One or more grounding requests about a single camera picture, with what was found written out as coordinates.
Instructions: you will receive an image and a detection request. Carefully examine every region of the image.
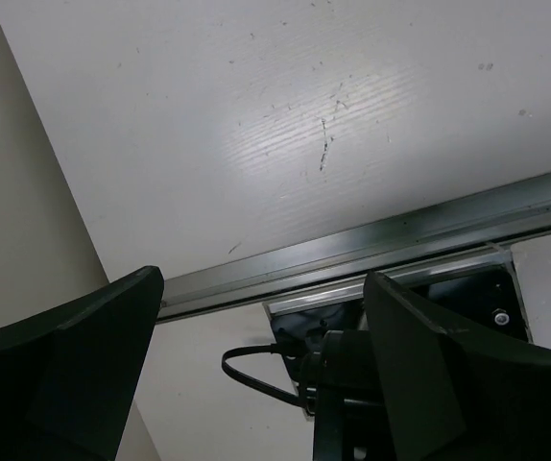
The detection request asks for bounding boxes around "black short cable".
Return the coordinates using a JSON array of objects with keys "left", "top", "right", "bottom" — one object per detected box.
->
[{"left": 221, "top": 343, "right": 305, "bottom": 404}]

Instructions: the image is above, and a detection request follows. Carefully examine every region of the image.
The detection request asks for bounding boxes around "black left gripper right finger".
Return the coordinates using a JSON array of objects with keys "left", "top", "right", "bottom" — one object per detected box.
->
[{"left": 364, "top": 273, "right": 551, "bottom": 460}]

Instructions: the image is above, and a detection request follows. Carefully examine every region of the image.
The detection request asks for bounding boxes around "aluminium front rail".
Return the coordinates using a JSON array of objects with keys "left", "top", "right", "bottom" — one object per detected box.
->
[{"left": 158, "top": 173, "right": 551, "bottom": 323}]

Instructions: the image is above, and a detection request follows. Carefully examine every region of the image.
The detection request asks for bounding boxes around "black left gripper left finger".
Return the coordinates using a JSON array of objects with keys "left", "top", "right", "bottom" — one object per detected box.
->
[{"left": 0, "top": 266, "right": 164, "bottom": 460}]

